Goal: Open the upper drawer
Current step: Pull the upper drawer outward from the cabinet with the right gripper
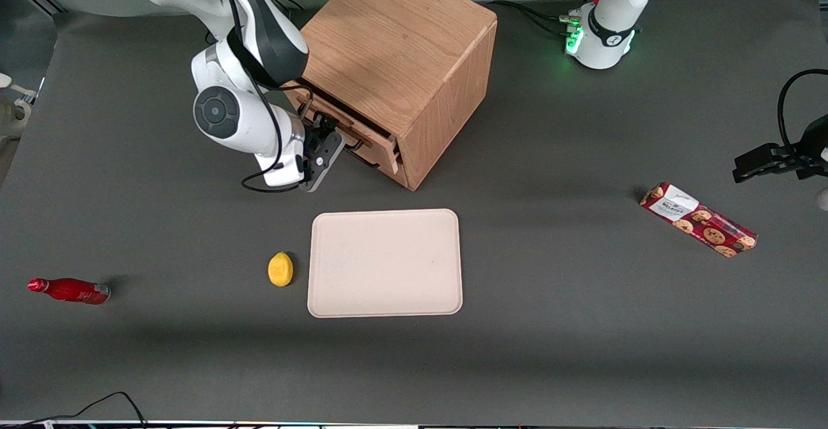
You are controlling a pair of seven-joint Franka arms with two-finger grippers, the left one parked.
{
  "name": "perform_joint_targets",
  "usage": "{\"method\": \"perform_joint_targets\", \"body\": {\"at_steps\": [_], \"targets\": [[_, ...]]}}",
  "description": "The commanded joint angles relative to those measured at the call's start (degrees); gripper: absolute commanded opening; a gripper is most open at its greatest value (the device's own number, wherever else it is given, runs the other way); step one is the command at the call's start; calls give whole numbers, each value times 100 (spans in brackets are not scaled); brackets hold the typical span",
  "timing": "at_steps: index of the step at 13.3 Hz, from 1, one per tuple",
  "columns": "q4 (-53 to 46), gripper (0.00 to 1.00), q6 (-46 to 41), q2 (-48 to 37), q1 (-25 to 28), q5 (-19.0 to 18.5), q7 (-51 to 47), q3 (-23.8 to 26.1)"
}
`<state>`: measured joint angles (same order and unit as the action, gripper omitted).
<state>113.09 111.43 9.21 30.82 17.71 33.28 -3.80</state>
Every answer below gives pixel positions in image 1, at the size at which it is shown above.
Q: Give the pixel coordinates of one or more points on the red cookie box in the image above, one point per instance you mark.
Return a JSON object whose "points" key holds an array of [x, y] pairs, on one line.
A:
{"points": [[698, 219]]}

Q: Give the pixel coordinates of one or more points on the yellow lemon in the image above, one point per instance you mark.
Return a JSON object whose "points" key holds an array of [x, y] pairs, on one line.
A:
{"points": [[280, 269]]}

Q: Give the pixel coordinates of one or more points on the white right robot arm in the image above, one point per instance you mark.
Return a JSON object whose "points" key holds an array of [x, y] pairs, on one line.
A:
{"points": [[239, 99]]}

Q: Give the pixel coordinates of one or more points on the wooden drawer cabinet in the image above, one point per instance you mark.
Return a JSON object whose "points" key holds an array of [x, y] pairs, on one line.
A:
{"points": [[401, 41]]}

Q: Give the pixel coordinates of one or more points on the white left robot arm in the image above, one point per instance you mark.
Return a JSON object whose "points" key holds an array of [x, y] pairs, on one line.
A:
{"points": [[611, 21]]}

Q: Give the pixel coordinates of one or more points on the wooden drawer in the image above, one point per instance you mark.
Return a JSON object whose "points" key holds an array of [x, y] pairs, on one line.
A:
{"points": [[375, 139], [396, 176]]}

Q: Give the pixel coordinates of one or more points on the red bottle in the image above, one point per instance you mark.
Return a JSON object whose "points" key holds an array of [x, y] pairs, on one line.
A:
{"points": [[71, 290]]}

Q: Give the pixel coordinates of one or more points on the beige plastic tray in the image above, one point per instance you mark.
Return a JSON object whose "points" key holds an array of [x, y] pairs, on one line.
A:
{"points": [[385, 263]]}

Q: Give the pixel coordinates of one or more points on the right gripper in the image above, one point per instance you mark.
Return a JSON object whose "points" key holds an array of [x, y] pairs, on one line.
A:
{"points": [[315, 132]]}

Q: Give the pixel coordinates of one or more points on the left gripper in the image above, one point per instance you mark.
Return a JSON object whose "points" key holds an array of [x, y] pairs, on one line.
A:
{"points": [[811, 146]]}

